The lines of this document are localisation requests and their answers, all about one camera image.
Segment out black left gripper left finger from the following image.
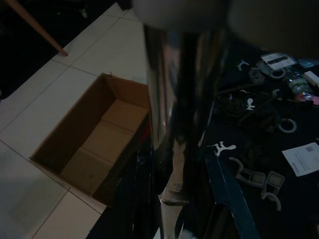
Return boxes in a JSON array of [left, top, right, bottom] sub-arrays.
[[87, 146, 156, 239]]

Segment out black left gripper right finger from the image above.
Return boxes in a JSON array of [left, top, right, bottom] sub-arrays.
[[204, 146, 261, 239]]

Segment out white long-handled dustpan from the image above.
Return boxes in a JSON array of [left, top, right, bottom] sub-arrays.
[[132, 0, 319, 239]]

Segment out large black floor mat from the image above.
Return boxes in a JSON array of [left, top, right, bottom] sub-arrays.
[[87, 34, 319, 239]]

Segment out grey plastic hook clip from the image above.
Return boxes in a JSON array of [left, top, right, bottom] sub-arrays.
[[260, 171, 285, 211], [236, 59, 250, 72], [229, 156, 266, 189]]

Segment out open cardboard box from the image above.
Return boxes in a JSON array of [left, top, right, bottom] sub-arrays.
[[29, 73, 152, 208]]

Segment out printed white paper sheet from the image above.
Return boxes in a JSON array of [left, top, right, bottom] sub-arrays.
[[281, 141, 319, 177]]

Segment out black plastic hanger pile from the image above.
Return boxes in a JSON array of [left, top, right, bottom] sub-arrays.
[[216, 83, 277, 132]]

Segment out grey square plastic clip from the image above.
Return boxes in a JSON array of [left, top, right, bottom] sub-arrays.
[[249, 67, 265, 84]]

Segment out clear bottle colourful contents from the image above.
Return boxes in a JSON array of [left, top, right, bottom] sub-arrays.
[[289, 74, 315, 103]]

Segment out white card with black item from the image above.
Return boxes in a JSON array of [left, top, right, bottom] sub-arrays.
[[261, 53, 297, 70]]

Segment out small white block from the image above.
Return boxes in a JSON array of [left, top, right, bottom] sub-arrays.
[[303, 71, 319, 88]]

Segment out teal plastic packet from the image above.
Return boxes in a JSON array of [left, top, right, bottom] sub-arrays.
[[298, 58, 315, 69]]

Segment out wide black foam mat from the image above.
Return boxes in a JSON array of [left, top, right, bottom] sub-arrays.
[[0, 0, 119, 100]]

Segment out wooden table leg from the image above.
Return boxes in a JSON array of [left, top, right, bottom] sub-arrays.
[[6, 0, 69, 57]]

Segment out grey plastic ring clip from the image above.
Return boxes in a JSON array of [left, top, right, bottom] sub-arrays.
[[270, 68, 287, 80], [278, 119, 297, 134]]

